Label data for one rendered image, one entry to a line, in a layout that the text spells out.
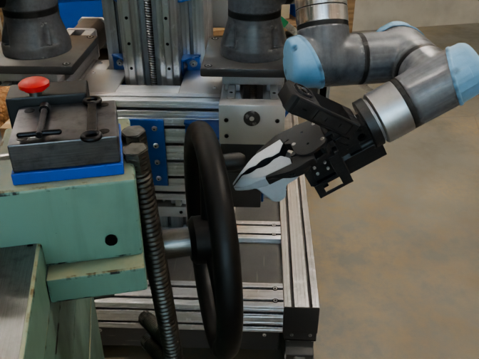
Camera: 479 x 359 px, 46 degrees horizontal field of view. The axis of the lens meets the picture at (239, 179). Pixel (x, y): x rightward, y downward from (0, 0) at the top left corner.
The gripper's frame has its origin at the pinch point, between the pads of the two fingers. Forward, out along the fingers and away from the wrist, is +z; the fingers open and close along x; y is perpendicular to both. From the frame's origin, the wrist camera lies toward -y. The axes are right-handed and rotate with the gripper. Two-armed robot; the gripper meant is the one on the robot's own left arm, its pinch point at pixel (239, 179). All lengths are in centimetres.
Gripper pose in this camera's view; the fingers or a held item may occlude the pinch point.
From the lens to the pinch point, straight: 79.2
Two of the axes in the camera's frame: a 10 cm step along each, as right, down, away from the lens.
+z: -8.7, 4.7, 1.4
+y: 4.6, 6.7, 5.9
